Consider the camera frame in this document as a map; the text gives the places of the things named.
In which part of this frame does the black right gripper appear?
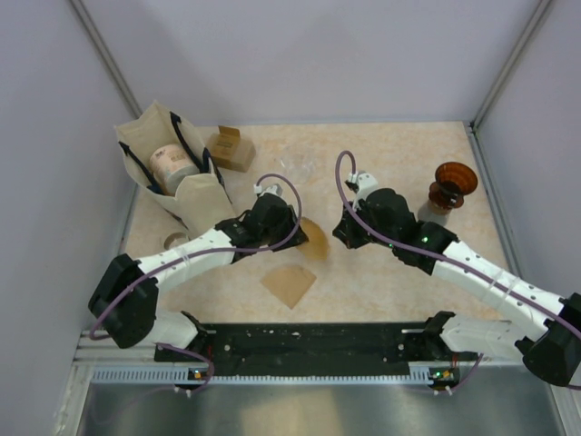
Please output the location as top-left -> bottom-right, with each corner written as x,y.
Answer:
332,199 -> 398,250

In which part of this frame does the left aluminium frame post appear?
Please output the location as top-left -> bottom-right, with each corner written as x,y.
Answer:
66,0 -> 143,119

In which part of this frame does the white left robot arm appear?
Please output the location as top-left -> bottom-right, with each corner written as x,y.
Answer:
88,193 -> 307,361

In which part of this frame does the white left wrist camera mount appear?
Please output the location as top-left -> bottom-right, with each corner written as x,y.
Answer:
253,183 -> 283,198

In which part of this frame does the aluminium frame post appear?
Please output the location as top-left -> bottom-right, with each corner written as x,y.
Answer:
66,0 -> 143,119
469,0 -> 556,134

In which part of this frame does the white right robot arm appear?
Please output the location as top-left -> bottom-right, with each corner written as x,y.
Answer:
333,178 -> 580,389

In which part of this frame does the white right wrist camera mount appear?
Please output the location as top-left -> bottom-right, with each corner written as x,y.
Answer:
345,171 -> 379,200

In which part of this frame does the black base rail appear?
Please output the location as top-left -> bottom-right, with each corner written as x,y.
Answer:
153,321 -> 455,378

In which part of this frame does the right aluminium frame post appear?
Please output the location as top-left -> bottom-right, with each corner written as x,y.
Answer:
469,0 -> 556,134

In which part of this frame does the brown paper filter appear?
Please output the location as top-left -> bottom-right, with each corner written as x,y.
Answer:
297,217 -> 330,261
261,264 -> 317,309

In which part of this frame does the cream canvas tote bag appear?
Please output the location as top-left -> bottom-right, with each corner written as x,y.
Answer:
115,102 -> 234,235

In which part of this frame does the grey slotted cable duct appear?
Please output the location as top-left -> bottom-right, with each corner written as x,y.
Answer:
90,362 -> 460,387

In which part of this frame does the clear plastic cup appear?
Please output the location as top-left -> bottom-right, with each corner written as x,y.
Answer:
280,151 -> 314,184

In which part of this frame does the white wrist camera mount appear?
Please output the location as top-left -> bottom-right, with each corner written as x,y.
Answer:
345,171 -> 379,200
253,183 -> 283,198

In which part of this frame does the brown cardboard box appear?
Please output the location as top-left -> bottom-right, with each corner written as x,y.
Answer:
207,125 -> 256,173

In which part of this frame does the amber glass coffee dripper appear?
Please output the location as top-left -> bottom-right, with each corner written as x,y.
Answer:
428,162 -> 478,211

